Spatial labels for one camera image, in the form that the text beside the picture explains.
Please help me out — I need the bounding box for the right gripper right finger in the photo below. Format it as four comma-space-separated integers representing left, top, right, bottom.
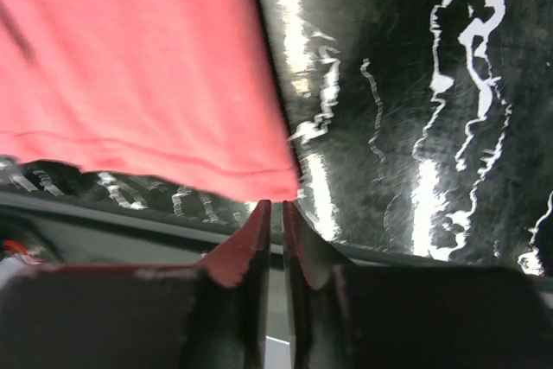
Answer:
283, 202, 552, 368

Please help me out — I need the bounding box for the dusty red t-shirt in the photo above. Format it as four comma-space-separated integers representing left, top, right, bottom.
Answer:
1, 0, 299, 201

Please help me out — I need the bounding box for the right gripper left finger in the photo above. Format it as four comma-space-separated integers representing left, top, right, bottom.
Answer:
1, 200, 271, 368

